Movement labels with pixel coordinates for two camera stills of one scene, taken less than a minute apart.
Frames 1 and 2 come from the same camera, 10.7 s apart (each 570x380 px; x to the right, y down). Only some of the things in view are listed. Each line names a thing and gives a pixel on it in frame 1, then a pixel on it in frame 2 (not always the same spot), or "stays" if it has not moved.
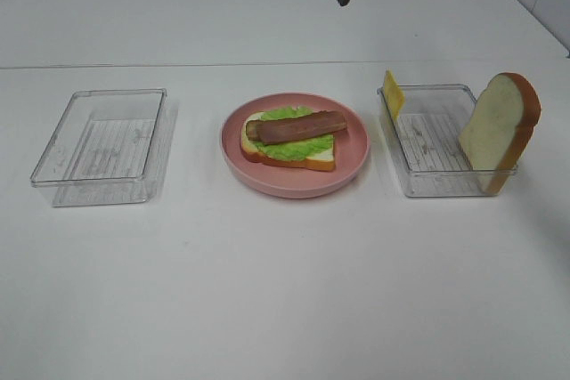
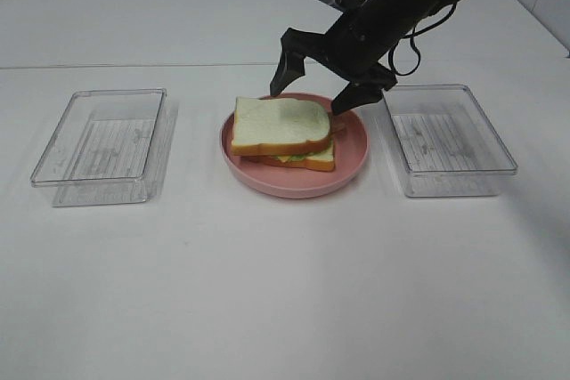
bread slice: x=322 y=162 stays
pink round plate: x=351 y=149 stays
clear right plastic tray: x=426 y=144 stays
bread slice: x=498 y=127 → x=274 y=126
